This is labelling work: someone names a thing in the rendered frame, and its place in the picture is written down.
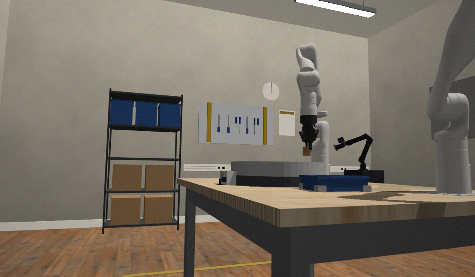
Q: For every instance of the blue open crate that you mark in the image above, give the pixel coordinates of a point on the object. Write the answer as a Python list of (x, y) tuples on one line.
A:
[(335, 183)]

